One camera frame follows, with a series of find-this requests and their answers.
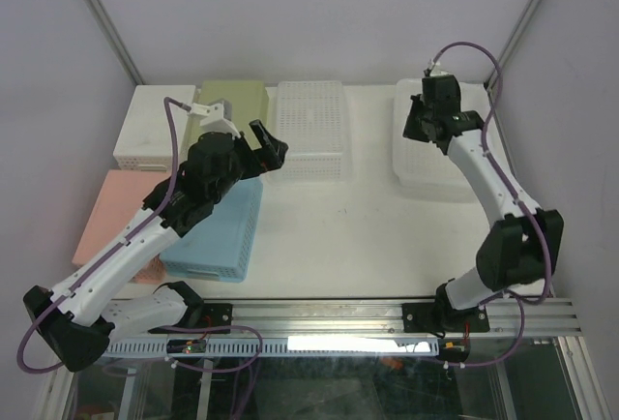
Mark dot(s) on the aluminium mounting rail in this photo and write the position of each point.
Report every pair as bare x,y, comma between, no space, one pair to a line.
281,318

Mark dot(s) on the green perforated basket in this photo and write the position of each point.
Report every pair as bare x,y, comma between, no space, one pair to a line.
248,100

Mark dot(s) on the clear perforated basket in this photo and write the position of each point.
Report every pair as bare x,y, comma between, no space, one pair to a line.
312,117

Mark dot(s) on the white slotted cable duct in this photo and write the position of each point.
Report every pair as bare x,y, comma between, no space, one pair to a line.
308,346

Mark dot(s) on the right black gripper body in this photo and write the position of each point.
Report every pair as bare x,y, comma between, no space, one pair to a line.
416,124

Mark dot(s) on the white perforated basket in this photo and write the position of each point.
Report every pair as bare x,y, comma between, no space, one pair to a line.
144,142

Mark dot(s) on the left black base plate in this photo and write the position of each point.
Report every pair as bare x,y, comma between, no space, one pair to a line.
215,316

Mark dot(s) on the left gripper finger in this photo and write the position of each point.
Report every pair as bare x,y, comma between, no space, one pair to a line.
263,137
272,155

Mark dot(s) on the blue basket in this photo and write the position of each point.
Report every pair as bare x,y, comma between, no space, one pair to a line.
219,247

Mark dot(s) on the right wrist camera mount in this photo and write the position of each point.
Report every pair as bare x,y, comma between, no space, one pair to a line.
434,69

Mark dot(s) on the pink perforated basket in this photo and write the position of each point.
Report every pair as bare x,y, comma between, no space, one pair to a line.
121,195

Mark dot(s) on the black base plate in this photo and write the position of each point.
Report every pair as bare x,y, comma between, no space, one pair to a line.
215,316
429,317

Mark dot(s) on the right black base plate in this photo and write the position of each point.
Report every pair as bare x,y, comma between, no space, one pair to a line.
429,317

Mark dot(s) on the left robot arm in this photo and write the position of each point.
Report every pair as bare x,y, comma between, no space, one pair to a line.
78,317

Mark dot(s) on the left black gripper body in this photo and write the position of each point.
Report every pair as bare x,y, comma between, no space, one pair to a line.
246,164

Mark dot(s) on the white bottom basket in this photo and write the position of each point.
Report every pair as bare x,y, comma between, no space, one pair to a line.
421,168

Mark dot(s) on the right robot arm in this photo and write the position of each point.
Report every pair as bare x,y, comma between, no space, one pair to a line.
524,239

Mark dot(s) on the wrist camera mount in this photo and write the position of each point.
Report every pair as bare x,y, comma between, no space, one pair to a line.
214,118
434,69

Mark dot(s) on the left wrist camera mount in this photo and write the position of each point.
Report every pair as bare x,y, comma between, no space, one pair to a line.
214,118

